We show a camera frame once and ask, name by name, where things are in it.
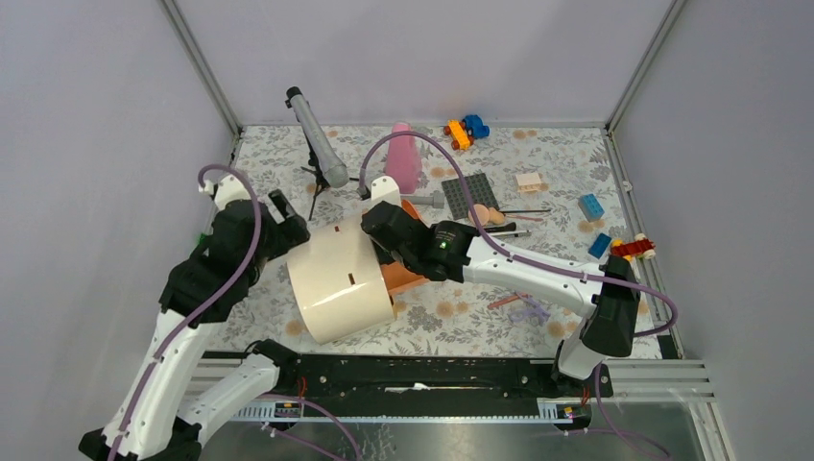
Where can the pink spoolie mascara wand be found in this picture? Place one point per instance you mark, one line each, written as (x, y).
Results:
(524, 218)

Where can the cream round drawer organizer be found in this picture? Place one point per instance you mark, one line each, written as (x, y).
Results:
(340, 286)

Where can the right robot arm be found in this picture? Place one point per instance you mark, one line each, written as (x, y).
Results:
(604, 295)

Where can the grey microphone on stand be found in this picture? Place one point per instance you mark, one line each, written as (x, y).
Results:
(328, 170)

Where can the light blue lego brick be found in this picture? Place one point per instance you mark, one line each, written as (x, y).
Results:
(591, 207)

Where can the red yellow toy car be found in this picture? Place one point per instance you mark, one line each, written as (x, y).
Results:
(640, 247)

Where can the black makeup brush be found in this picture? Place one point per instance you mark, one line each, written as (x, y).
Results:
(526, 211)

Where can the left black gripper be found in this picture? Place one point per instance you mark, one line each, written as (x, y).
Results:
(293, 230)

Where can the beige lego brick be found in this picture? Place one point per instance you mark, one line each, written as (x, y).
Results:
(528, 182)

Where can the silver black mascara tube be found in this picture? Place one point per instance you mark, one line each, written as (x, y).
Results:
(510, 233)

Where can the orange and blue toy car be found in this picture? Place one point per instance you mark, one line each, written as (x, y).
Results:
(464, 132)

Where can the beige makeup sponge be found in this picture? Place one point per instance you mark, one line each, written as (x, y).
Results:
(496, 217)

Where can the pink handle brush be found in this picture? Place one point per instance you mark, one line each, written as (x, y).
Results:
(506, 300)

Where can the pink cone bottle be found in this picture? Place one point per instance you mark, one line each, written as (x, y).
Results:
(403, 163)

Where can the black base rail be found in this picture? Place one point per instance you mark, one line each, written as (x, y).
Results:
(424, 386)

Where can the grey lego baseplate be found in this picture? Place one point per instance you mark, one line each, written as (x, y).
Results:
(480, 191)

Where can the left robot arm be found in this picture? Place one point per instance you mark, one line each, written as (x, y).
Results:
(155, 422)

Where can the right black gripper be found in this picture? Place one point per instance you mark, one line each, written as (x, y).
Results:
(381, 254)

